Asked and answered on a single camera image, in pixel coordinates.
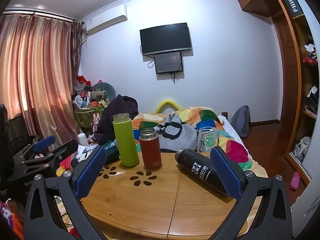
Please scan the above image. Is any green thermos cup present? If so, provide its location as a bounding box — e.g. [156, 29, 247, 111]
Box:
[113, 113, 140, 167]

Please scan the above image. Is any pink curtain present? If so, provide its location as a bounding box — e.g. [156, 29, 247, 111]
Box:
[0, 14, 82, 140]

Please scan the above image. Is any black labelled box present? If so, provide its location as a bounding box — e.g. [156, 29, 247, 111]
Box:
[284, 0, 304, 18]

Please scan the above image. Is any wooden wardrobe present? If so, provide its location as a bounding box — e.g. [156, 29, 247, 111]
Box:
[235, 0, 320, 188]

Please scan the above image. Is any teal cup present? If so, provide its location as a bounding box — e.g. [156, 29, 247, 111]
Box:
[102, 141, 121, 164]

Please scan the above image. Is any grey handbag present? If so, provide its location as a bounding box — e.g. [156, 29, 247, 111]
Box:
[294, 137, 312, 157]

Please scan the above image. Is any dark jacket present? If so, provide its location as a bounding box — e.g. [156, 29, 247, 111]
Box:
[95, 94, 139, 145]

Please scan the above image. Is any green basket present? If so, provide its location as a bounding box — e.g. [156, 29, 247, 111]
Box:
[74, 105, 105, 128]

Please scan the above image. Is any black chair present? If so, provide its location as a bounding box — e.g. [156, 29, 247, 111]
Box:
[0, 104, 42, 157]

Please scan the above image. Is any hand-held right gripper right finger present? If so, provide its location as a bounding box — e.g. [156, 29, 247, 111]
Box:
[209, 145, 293, 240]

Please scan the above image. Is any wall television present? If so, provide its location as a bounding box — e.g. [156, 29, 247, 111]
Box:
[139, 22, 192, 55]

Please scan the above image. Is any grey backpack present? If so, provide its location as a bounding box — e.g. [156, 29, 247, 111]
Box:
[230, 105, 251, 138]

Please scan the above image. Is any black thermos cup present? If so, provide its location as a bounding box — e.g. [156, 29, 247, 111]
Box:
[175, 148, 229, 196]

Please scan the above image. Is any red thermos cup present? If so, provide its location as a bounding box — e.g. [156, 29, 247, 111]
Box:
[139, 128, 162, 170]

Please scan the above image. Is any pink shoe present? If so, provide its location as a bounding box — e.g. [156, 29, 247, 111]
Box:
[289, 171, 301, 190]

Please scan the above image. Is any yellow foam tube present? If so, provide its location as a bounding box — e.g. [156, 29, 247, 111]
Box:
[154, 99, 183, 114]

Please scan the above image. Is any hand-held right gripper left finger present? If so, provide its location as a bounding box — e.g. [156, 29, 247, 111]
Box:
[23, 145, 108, 240]

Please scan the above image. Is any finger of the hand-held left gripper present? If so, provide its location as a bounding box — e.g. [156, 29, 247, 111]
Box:
[21, 139, 79, 167]
[12, 135, 56, 165]

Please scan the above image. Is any grey garment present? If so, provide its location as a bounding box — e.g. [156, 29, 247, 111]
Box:
[156, 113, 198, 152]

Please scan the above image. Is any grey neck pillow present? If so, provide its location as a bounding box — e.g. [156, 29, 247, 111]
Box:
[92, 82, 116, 98]

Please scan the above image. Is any small wall monitor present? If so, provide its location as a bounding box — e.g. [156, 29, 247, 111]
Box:
[154, 52, 184, 74]

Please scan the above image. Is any colourful patterned blanket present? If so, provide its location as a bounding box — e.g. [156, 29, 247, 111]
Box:
[131, 107, 268, 178]

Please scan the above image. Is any white air conditioner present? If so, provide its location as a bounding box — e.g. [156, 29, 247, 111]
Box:
[82, 5, 127, 36]

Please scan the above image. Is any black bag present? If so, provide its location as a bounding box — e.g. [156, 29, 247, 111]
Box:
[307, 85, 320, 114]

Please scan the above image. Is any clear glass cup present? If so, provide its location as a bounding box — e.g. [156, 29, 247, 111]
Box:
[197, 127, 219, 153]

